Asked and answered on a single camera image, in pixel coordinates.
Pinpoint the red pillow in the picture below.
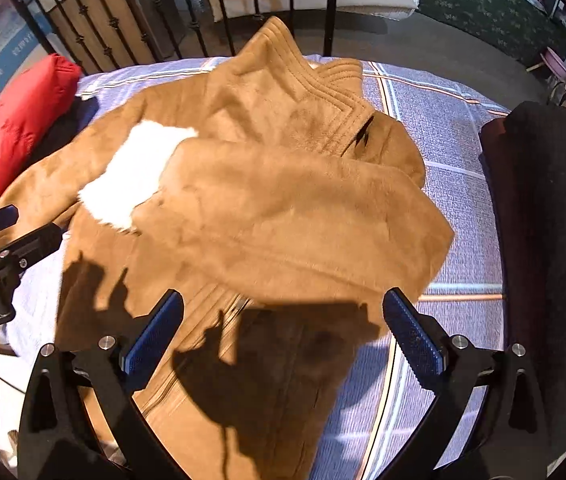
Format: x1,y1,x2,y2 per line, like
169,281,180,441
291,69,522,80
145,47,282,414
0,53,82,221

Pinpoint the purple stool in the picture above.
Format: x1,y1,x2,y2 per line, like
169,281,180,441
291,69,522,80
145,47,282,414
528,47,566,81

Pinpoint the black garment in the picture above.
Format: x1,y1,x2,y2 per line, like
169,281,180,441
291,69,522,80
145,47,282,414
478,101,566,461

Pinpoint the pale blue wall poster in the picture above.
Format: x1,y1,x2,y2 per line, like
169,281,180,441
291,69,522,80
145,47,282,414
0,5,56,116

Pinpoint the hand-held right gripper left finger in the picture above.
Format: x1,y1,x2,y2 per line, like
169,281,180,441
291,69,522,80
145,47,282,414
18,290,185,480

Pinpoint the maroon garment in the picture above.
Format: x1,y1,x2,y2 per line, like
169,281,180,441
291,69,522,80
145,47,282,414
479,117,514,341

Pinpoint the green patterned cloth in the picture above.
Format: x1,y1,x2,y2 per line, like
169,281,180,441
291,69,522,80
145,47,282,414
415,0,566,66

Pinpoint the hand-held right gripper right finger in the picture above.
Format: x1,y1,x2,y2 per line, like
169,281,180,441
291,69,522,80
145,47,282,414
378,287,548,480

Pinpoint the brown suede fur-lined coat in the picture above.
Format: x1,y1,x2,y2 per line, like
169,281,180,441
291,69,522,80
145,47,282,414
0,16,456,480

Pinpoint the wooden board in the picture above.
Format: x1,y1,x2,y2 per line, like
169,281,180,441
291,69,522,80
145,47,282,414
45,0,164,73

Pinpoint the black iron bed frame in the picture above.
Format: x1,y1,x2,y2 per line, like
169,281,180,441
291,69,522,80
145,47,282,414
10,0,341,78

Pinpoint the blue plaid bed sheet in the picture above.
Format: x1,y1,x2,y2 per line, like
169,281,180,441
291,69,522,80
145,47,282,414
0,55,511,480

